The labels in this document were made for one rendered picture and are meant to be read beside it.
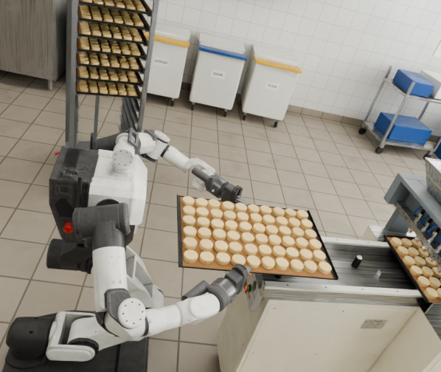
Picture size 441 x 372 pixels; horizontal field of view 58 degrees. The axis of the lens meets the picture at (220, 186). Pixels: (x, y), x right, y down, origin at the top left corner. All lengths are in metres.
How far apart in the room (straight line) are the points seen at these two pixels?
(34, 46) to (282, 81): 2.64
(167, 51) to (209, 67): 0.48
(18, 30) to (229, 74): 2.17
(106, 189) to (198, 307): 0.46
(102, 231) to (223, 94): 3.72
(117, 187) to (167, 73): 3.46
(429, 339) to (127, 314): 1.29
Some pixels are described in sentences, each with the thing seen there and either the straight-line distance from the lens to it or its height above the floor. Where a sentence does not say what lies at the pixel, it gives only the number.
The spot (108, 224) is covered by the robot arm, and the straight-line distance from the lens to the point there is 1.18.
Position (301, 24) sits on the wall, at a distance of 5.32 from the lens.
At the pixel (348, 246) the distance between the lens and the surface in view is 1.99.
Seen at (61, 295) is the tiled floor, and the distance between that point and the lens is 2.58.
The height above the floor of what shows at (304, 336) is 0.60.
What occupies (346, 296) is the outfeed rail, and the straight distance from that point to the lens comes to 1.76.
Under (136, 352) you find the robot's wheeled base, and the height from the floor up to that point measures 0.19.
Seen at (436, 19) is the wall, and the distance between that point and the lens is 5.88.
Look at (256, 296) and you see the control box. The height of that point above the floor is 0.79.
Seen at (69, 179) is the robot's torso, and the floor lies 1.23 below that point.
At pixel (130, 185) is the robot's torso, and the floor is 1.23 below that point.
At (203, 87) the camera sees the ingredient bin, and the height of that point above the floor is 0.33.
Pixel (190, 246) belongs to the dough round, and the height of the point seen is 1.02.
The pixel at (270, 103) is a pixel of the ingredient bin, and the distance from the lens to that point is 4.85.
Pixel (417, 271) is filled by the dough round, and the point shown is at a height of 0.92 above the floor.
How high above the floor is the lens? 2.01
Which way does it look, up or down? 34 degrees down
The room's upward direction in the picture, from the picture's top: 16 degrees clockwise
